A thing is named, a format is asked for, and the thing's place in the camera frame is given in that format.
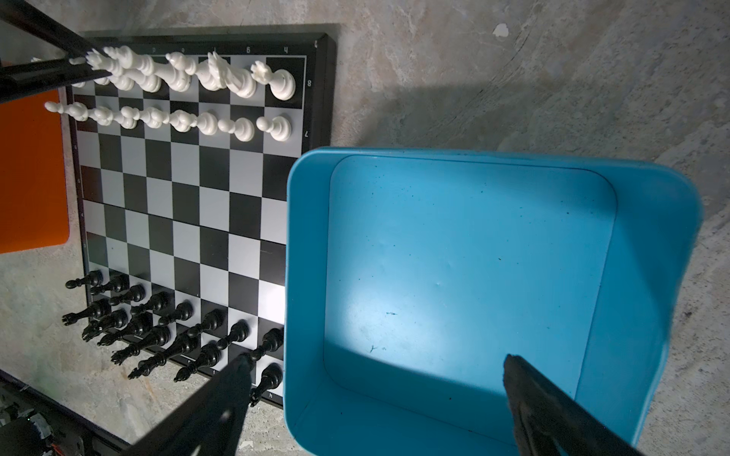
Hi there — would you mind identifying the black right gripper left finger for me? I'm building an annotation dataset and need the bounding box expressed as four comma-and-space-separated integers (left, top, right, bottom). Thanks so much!
122, 355, 252, 455

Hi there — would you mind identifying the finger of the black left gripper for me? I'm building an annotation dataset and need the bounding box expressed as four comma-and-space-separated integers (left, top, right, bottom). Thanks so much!
1, 1, 110, 103

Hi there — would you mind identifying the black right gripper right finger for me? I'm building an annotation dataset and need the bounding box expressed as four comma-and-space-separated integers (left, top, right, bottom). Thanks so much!
504, 355, 640, 455

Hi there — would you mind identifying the white rook chess piece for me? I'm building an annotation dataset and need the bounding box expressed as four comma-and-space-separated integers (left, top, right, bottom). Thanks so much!
250, 61, 297, 101

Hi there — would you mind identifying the white pawn far corner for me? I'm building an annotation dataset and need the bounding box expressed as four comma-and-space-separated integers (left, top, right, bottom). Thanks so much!
44, 101, 89, 122

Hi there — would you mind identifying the black rook near corner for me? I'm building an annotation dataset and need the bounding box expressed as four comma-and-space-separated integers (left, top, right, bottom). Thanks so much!
249, 363, 283, 407

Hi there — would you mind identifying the black pawn near corner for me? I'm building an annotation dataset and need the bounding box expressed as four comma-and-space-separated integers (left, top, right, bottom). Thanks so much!
249, 328, 284, 362

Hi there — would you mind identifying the orange plastic tray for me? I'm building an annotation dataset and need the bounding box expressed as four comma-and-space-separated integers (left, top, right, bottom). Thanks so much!
1, 90, 70, 254

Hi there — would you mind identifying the black and silver chessboard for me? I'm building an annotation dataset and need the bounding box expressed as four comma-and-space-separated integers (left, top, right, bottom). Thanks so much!
61, 33, 336, 382

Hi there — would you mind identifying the blue plastic tray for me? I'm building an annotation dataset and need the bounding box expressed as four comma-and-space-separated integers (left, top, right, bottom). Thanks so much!
283, 147, 703, 455

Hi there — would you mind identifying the white pawn right edge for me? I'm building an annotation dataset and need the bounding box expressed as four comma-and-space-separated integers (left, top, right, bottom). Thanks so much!
256, 116, 292, 143

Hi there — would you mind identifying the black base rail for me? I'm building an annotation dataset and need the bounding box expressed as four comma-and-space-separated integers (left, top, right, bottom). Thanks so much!
1, 372, 130, 456

